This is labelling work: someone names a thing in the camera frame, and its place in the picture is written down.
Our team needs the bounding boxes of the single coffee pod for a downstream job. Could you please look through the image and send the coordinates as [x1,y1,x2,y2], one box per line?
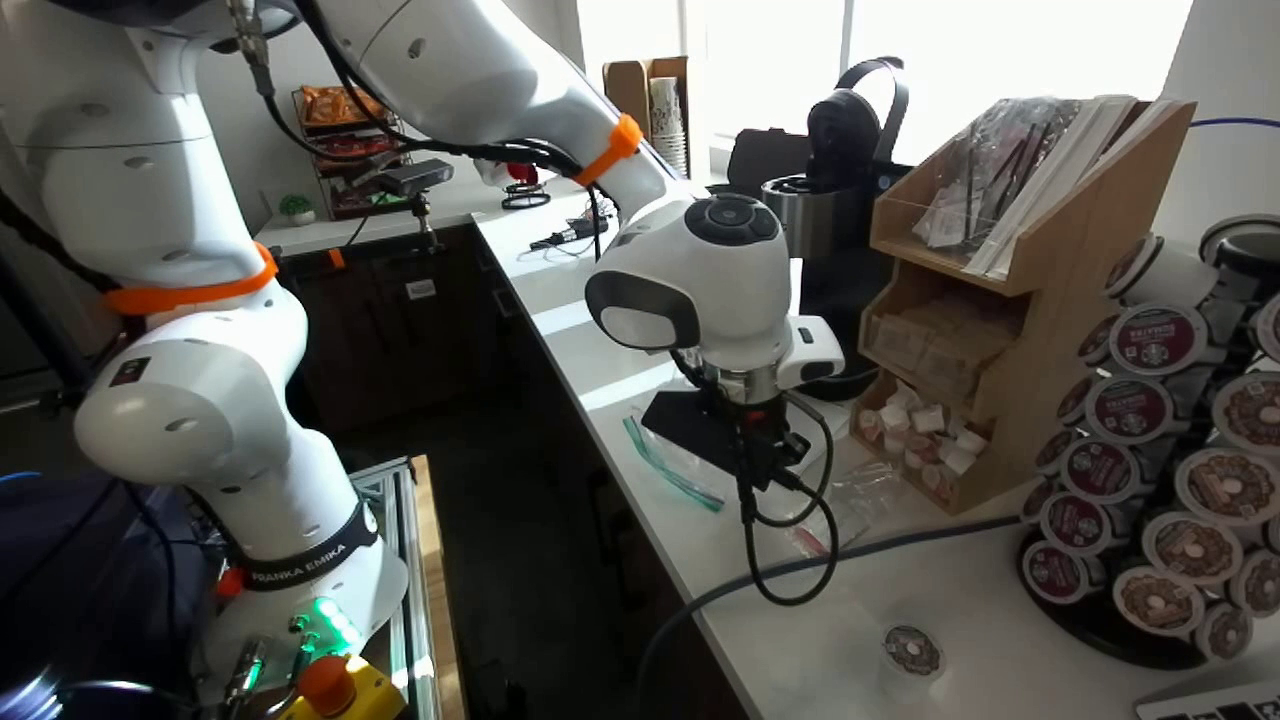
[881,621,949,682]

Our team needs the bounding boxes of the wooden condiment organizer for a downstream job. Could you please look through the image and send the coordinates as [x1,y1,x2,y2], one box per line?
[848,93,1198,520]

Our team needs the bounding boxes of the clear zip bag green seal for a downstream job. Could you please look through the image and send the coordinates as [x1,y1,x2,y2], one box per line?
[616,410,733,520]

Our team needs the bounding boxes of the black silver coffee machine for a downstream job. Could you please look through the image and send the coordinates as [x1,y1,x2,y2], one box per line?
[756,53,920,405]

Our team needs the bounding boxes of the shelf with orange items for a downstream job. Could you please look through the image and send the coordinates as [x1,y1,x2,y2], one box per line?
[287,78,458,218]

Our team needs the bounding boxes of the coffee pod carousel rack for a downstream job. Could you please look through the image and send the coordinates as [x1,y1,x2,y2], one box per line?
[1017,215,1280,670]

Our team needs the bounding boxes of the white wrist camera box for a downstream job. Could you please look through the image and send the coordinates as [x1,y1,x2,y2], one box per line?
[783,314,851,391]

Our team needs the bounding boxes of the small clear bag red packet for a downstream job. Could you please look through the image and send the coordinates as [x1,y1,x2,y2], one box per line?
[794,452,928,560]

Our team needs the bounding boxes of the silver laptop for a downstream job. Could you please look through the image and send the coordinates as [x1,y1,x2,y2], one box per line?
[1129,677,1280,720]

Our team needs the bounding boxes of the stack of paper cups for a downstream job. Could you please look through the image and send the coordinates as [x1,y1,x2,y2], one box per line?
[644,72,691,172]

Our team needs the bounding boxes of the orange yellow emergency stop button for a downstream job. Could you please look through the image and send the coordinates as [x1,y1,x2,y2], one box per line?
[274,646,403,720]

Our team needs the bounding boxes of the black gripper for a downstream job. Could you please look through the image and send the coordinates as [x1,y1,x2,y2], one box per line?
[691,373,821,496]

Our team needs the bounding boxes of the blue bin edge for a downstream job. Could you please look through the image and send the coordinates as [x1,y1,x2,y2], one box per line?
[629,512,1033,720]

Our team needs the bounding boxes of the wooden cup holder box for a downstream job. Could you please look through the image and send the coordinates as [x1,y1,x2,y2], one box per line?
[598,53,701,180]

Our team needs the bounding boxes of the metal robot stand frame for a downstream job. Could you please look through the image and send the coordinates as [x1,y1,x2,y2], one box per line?
[346,452,450,720]

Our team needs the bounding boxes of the packets in organizer shelf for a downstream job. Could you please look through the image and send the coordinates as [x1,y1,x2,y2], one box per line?
[914,93,1139,279]

